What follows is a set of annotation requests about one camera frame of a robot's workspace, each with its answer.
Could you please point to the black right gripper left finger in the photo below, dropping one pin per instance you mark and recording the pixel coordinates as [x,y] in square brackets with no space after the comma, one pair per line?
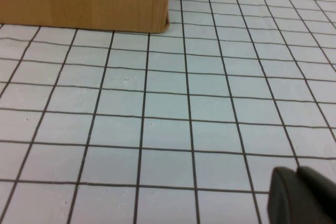
[283,200]

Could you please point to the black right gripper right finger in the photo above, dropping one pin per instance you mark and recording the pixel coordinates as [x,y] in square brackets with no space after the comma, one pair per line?
[323,203]

